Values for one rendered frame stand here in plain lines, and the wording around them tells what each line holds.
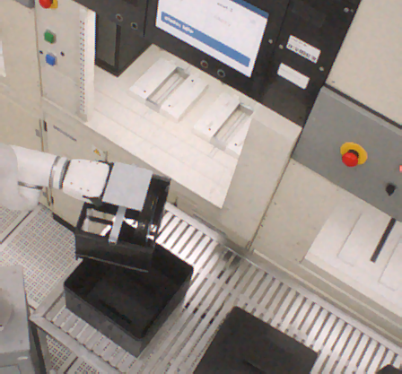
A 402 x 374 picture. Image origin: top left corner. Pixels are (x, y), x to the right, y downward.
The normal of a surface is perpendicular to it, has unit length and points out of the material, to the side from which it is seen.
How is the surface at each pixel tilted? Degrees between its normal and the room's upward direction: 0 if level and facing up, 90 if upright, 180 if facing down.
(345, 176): 90
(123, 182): 0
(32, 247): 0
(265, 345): 0
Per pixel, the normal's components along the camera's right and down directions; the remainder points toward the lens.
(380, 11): -0.55, 0.66
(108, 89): 0.11, -0.56
